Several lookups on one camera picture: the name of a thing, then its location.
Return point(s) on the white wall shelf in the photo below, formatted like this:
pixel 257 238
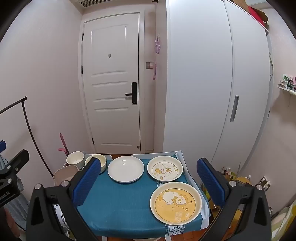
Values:
pixel 286 89

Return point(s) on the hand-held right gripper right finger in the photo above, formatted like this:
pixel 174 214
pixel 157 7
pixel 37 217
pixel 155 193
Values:
pixel 210 183

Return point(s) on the blue patterned tablecloth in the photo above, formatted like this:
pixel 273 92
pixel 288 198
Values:
pixel 120 204

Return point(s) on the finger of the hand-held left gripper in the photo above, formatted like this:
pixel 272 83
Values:
pixel 1 146
pixel 18 160

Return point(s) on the grey striped cloth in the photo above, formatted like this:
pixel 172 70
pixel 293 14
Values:
pixel 17 208

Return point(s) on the grey light switch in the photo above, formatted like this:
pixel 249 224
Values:
pixel 149 65

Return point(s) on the pink bow wall decoration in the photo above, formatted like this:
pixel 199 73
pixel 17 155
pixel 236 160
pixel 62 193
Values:
pixel 157 44

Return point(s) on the cream bowl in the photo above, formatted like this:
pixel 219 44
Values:
pixel 103 162

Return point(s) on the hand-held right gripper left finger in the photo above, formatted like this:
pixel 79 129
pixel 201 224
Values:
pixel 86 183

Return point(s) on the printed box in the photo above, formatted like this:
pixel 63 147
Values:
pixel 60 217

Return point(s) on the pink hanging ribbon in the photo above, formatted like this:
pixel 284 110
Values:
pixel 154 73

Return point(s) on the duck print white plate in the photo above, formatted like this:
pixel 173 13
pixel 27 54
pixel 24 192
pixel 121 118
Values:
pixel 165 168

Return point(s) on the row of small boxes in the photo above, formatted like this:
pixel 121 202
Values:
pixel 288 82

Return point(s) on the white bowl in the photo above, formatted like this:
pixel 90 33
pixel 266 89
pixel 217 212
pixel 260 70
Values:
pixel 74 158

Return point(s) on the yellow bear print plate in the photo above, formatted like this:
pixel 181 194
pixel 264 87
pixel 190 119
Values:
pixel 175 202

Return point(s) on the white wardrobe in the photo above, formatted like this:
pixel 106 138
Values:
pixel 196 81

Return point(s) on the black clothes rack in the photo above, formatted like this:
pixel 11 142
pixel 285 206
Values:
pixel 30 129

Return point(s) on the ceiling air vent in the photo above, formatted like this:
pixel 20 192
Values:
pixel 93 2

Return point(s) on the white door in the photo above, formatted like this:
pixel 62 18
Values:
pixel 111 74

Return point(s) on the red box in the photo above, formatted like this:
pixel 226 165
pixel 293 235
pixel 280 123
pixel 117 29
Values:
pixel 257 16

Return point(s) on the green yellow bag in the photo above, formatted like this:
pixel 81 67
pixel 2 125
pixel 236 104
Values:
pixel 283 222

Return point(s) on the pink plastic basin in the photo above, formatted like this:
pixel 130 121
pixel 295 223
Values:
pixel 66 175

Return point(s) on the wall power socket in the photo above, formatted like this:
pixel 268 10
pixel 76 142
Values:
pixel 266 182

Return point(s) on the plain white plate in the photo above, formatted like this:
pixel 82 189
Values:
pixel 126 169

